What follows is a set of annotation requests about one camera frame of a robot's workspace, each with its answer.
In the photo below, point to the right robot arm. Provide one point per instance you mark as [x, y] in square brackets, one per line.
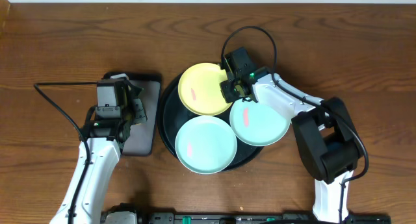
[328, 144]

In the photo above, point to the light blue plate right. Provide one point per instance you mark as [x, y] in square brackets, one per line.
[256, 124]

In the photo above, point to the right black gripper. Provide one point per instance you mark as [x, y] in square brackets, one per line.
[225, 88]

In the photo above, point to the yellow plate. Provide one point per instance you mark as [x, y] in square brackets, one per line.
[199, 89]

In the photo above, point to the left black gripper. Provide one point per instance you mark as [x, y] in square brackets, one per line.
[138, 106]

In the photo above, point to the green yellow sponge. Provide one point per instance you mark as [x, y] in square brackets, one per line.
[134, 91]

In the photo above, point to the light blue plate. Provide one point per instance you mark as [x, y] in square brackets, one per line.
[256, 124]
[206, 145]

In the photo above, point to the black rectangular sponge tray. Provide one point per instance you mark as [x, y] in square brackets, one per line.
[140, 141]

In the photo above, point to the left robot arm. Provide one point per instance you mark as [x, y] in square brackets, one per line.
[105, 131]

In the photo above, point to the light blue plate front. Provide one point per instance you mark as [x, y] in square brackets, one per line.
[206, 145]

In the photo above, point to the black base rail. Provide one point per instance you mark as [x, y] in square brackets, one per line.
[128, 213]

